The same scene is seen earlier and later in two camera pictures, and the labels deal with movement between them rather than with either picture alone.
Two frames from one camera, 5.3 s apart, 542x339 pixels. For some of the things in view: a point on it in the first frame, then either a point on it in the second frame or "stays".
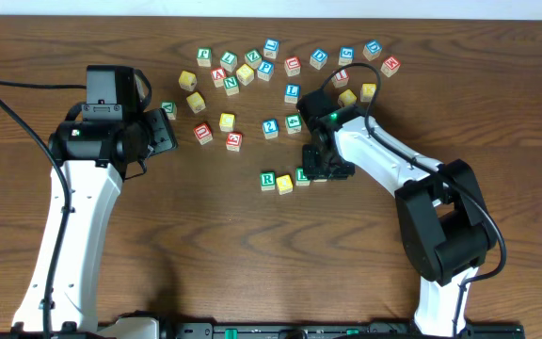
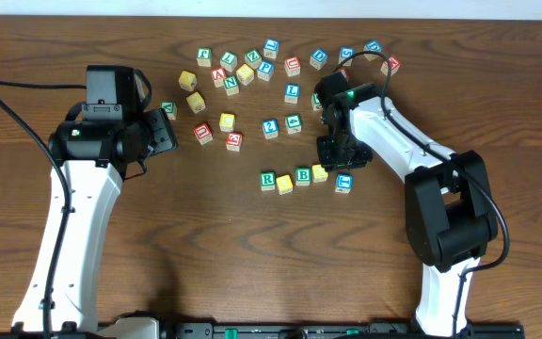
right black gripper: (312, 171) → (329, 162)
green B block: (301, 180) stays
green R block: (267, 181) stays
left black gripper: (161, 133) stays
